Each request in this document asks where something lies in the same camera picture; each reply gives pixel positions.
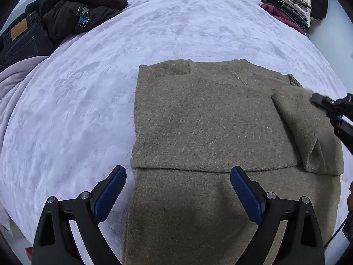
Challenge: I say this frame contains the dark blue jeans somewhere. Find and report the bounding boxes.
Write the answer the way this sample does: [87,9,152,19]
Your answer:
[0,11,56,72]

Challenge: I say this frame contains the pile of folded clothes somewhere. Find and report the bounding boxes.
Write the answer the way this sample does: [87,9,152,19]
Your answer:
[259,0,312,35]

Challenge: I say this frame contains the tan knit sweater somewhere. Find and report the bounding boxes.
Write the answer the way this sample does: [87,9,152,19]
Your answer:
[123,58,345,265]

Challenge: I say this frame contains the black jacket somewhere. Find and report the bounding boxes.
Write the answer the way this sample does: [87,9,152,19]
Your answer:
[39,0,129,40]

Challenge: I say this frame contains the black cable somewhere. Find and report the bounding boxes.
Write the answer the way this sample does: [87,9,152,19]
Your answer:
[324,214,352,247]

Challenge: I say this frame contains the lilac embossed bed blanket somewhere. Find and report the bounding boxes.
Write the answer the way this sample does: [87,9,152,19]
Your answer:
[0,0,353,254]

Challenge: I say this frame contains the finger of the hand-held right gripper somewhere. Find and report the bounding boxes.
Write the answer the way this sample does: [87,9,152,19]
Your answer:
[312,93,353,117]
[330,117,353,153]

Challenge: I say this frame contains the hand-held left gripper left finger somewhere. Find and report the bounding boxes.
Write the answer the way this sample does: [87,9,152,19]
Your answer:
[32,165,128,265]

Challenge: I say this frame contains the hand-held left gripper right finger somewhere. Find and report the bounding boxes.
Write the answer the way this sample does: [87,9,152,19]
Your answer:
[230,166,326,265]

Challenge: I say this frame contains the lilac quilt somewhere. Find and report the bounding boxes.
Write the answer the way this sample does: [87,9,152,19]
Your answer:
[0,57,46,150]

